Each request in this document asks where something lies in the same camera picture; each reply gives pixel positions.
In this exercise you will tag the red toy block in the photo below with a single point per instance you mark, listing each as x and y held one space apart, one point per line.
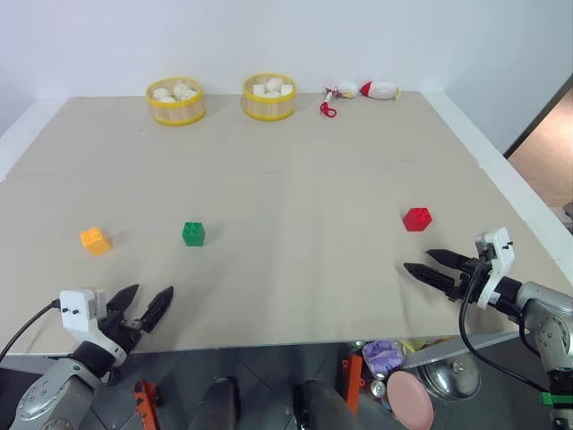
417 220

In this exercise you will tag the beige table mat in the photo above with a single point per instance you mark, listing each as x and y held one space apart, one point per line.
286 188

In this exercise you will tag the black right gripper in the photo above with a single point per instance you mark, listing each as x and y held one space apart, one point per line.
470 280

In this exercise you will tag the white square toy bun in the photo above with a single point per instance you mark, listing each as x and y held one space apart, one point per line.
258 89
286 89

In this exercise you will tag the small white plush toy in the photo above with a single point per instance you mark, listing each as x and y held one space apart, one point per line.
348 88

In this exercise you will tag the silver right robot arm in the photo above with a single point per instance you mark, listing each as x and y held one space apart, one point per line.
546 322

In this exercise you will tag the yellow object under table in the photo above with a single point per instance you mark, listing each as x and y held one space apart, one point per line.
418 344

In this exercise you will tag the dark rounded shape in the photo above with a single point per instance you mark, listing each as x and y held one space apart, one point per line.
322 405

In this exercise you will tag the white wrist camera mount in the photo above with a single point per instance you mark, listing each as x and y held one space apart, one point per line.
497 260
76 309

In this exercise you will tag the pink plate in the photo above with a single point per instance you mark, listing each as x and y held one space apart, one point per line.
409 401

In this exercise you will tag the white round toy bun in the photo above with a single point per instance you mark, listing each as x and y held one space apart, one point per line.
273 85
184 91
161 93

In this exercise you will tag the orange clamp tool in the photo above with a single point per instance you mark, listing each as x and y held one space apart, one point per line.
353 380

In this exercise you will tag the orange and black tool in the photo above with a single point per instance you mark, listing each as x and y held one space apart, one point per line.
147 403

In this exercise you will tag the yellow-rimmed bamboo steamer basket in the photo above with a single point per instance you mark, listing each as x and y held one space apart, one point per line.
177 112
268 107

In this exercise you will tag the green toy block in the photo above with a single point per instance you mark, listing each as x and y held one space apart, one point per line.
194 235

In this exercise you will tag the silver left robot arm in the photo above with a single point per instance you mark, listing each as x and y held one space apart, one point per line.
49 394

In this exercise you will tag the purple plastic bag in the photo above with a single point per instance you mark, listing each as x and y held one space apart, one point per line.
380 356

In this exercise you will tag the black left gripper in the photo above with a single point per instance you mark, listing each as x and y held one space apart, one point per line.
122 331

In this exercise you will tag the steel pot lid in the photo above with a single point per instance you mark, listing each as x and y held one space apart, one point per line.
452 378

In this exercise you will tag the drink can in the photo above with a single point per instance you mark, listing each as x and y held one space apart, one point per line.
378 389

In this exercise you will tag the red and white plush toy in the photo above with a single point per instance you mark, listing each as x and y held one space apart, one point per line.
380 89

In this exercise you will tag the yellow toy block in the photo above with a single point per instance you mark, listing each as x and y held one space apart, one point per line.
96 243

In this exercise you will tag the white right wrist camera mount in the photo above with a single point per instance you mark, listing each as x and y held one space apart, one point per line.
497 260

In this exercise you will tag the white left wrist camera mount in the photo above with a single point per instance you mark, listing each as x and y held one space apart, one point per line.
76 309

